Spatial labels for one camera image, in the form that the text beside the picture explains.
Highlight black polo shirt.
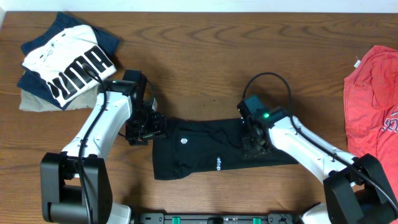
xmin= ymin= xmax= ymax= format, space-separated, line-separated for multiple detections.
xmin=152 ymin=118 xmax=297 ymax=180

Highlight grey beige folded garment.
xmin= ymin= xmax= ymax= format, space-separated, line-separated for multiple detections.
xmin=17 ymin=75 xmax=98 ymax=112

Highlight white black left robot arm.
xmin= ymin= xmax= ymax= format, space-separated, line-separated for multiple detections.
xmin=40 ymin=78 xmax=165 ymax=224

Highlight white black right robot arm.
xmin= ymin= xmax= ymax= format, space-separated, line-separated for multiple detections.
xmin=238 ymin=105 xmax=397 ymax=223

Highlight red t-shirt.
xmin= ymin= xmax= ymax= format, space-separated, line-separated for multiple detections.
xmin=343 ymin=45 xmax=397 ymax=194

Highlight white shirt black letters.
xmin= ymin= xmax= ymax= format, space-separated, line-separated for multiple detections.
xmin=22 ymin=25 xmax=116 ymax=106

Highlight black base rail green tabs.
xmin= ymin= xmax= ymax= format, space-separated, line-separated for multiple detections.
xmin=131 ymin=213 xmax=302 ymax=224

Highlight navy blue folded garment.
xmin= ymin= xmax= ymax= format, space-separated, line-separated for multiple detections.
xmin=16 ymin=11 xmax=121 ymax=111

